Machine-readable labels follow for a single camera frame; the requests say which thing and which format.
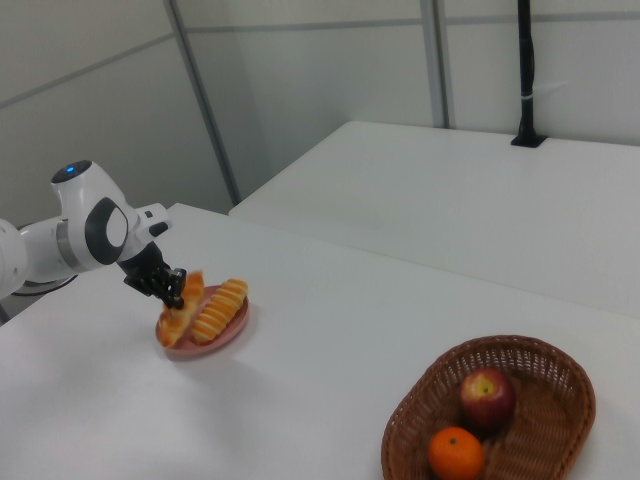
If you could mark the white side table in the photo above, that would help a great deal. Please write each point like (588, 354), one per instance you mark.
(450, 200)

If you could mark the striped toy bread roll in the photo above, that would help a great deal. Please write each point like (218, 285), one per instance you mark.
(220, 310)

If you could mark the grey partition post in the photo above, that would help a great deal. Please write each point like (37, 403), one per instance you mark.
(437, 60)
(205, 100)

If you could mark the braided toy bread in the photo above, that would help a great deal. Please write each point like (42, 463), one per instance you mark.
(182, 320)

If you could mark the black pole with base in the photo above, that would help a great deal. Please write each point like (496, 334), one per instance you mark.
(525, 60)

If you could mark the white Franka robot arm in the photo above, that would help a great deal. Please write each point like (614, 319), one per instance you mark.
(80, 210)

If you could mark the red toy apple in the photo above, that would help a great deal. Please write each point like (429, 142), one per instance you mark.
(487, 400)

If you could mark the toy orange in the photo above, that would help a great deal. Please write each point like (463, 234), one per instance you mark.
(456, 452)

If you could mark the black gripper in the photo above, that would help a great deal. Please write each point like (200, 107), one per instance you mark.
(142, 265)

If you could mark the brown woven basket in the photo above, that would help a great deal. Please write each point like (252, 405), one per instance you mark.
(550, 425)

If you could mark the pink plate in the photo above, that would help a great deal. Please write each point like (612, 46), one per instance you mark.
(225, 337)

